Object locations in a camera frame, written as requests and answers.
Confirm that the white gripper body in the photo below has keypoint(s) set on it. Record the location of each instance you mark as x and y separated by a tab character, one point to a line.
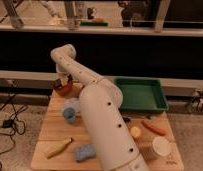
62	73

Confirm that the red bowl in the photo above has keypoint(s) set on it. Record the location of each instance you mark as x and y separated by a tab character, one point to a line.
61	89

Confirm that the orange sausage toy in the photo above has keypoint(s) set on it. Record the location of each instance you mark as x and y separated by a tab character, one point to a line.
153	128

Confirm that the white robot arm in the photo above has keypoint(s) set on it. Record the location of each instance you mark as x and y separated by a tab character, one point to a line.
100	100

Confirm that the blue sponge cloth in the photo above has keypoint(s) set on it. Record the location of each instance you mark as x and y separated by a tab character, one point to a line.
84	152

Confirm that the clear bottle blue cap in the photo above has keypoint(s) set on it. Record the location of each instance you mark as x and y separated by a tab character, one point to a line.
69	109

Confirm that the yellow orange fruit toy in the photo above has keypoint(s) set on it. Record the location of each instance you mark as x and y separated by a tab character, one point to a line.
135	132

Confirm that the green plastic tray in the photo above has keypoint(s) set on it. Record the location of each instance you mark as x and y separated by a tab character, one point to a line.
141	95

